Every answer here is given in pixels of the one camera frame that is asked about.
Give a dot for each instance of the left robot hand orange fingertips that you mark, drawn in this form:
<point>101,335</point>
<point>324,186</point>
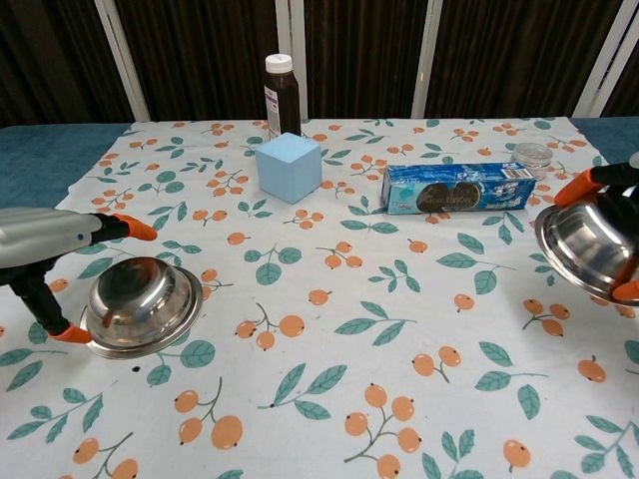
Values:
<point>35,234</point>

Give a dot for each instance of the floral print tablecloth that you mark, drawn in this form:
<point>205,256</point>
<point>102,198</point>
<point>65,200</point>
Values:
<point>319,324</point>

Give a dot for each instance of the small stainless steel bowl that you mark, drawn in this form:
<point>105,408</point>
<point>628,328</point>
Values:
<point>584,244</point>
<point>145,304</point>

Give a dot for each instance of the blue cookie box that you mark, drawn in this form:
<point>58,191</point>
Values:
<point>464,189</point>

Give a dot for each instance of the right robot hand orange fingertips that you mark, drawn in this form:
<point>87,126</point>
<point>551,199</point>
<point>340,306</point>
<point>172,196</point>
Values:
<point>579,187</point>

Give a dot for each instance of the clear round plastic container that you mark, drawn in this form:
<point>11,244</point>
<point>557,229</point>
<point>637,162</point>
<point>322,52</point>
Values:
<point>531,158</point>

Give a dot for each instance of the light blue cube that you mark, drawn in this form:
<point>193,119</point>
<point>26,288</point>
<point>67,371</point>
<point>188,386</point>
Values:
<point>287,169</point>

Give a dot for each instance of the brown bottle white cap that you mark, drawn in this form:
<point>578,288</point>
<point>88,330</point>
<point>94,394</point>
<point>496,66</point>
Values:
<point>284,105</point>

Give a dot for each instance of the white partition frame post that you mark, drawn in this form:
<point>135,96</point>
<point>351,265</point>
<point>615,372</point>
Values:
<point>125,60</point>
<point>292,30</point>
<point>428,55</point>
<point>606,55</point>

